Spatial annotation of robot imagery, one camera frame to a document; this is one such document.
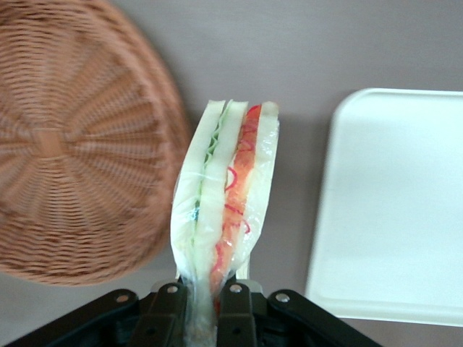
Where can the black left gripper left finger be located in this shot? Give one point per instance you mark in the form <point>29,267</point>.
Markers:
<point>166,314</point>

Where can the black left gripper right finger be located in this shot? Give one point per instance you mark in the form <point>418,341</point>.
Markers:
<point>235,314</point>

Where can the triangle sandwich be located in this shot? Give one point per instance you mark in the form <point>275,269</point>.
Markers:
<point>224,188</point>

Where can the beige plastic tray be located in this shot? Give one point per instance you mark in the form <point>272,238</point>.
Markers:
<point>390,202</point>

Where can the round brown wicker basket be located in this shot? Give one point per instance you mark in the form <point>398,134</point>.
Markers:
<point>72,137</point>

